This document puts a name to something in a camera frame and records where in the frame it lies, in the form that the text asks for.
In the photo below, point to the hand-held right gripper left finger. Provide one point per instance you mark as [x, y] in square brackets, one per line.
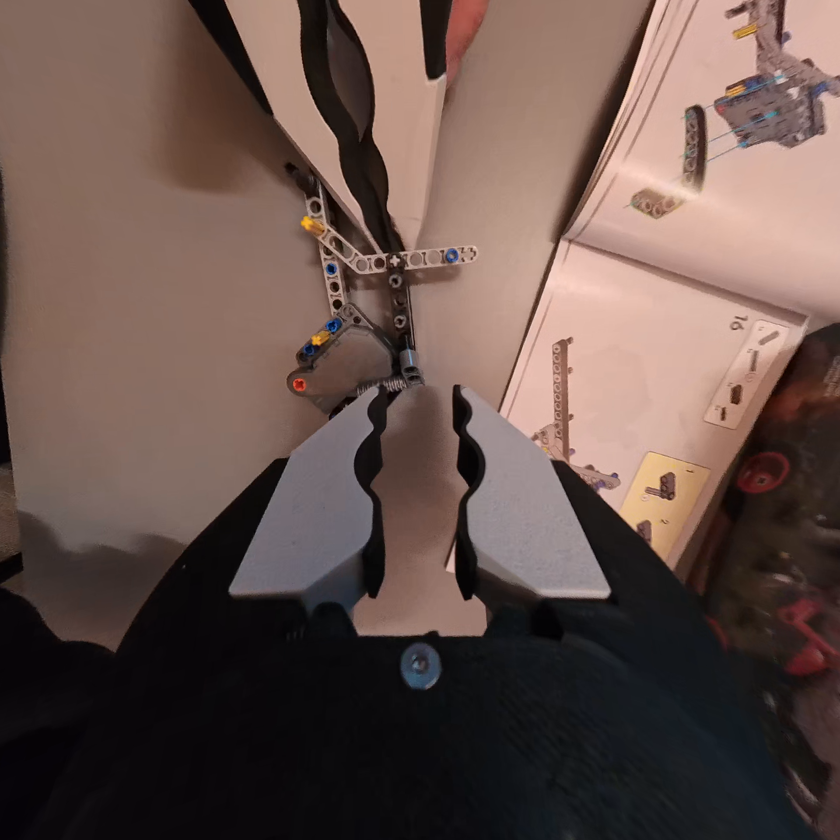
[295, 525]

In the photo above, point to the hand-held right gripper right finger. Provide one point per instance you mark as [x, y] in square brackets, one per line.
[531, 525]

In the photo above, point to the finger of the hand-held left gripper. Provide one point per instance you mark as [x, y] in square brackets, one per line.
[403, 98]
[282, 65]

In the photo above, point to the grey toy brick beam assembly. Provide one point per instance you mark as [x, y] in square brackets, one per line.
[358, 358]

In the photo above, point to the grey spring shock absorber piece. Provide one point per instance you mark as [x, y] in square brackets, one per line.
[410, 365]

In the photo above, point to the grey desk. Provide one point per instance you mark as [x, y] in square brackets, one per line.
[131, 328]

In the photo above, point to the person's left hand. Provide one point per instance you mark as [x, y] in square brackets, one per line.
[464, 33]

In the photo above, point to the white building instruction booklet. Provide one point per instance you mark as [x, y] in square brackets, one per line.
[656, 328]

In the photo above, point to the dark printed toy box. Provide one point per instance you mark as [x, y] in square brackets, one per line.
[787, 525]

